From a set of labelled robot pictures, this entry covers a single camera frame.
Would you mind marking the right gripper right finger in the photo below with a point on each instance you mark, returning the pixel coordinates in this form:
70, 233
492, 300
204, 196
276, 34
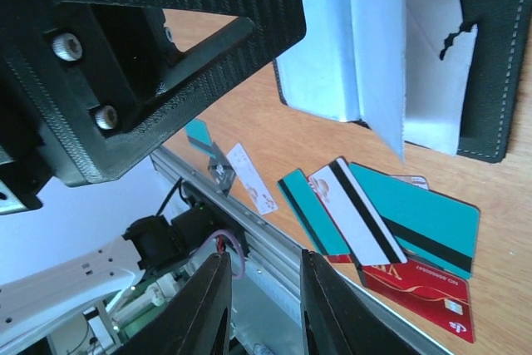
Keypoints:
334, 318

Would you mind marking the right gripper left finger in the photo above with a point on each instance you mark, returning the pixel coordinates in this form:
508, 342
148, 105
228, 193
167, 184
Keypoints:
196, 321

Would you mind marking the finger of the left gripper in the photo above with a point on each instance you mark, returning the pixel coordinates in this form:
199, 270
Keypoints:
122, 76

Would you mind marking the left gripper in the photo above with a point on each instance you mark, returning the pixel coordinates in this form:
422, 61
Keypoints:
24, 171

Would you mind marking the black leather card holder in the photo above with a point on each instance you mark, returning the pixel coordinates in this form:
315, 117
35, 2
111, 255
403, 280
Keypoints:
440, 74

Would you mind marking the white card with black stripe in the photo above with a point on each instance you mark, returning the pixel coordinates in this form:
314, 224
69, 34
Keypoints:
366, 233

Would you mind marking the red card in pile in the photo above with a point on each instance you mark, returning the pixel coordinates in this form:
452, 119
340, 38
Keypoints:
427, 290

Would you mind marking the large teal card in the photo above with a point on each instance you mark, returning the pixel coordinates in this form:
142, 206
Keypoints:
436, 227

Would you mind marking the teal card with black stripe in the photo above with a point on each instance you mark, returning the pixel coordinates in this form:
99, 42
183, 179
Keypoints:
304, 205

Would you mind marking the teal card far left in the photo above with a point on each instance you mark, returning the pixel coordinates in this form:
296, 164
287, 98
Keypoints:
198, 136

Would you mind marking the black VIP card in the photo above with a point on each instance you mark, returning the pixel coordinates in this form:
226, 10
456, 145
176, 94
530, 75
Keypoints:
221, 170

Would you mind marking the white floral VIP card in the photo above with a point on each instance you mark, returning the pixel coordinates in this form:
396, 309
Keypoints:
251, 180

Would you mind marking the aluminium front rail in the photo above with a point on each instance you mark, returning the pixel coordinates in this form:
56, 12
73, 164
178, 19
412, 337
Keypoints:
274, 252

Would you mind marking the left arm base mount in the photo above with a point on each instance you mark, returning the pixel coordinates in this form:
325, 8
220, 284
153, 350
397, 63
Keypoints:
165, 245

